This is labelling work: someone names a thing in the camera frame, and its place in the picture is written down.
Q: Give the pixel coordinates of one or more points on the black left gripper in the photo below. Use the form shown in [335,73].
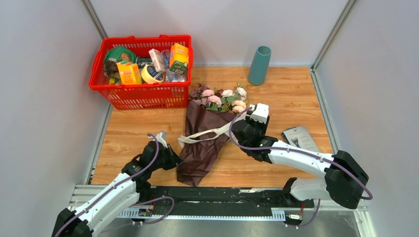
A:
[174,159]

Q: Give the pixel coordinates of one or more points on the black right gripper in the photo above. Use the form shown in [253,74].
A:
[263,125]

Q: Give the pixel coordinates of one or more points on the white printed ribbon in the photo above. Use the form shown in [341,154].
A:
[207,135]

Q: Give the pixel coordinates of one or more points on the pink flower bouquet brown wrap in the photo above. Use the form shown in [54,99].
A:
[207,109]

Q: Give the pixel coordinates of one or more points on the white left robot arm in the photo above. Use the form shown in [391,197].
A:
[90,219]

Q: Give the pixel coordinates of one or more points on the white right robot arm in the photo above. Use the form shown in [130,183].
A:
[336,176]

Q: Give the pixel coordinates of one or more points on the teal ceramic vase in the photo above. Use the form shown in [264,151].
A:
[259,66]

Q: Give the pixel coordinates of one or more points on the blue razor blister package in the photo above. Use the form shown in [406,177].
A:
[300,138]

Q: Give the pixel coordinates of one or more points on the red plastic shopping basket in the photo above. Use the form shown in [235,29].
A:
[143,96]

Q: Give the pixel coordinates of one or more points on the clear plastic bottle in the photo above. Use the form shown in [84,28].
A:
[170,76]

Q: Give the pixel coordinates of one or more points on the yellow tape roll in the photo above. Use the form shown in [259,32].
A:
[150,75]

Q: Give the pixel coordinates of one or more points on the orange juice carton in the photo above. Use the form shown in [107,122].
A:
[129,73]

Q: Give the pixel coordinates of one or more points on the white small box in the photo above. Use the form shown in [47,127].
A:
[157,60]

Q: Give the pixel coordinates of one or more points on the orange green box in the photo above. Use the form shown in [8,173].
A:
[179,59]

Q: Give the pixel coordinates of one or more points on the green snack bag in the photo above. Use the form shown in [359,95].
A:
[120,53]

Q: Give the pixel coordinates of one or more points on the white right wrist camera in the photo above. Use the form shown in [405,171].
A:
[258,112]

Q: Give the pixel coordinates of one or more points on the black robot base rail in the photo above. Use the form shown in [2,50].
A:
[218,203]

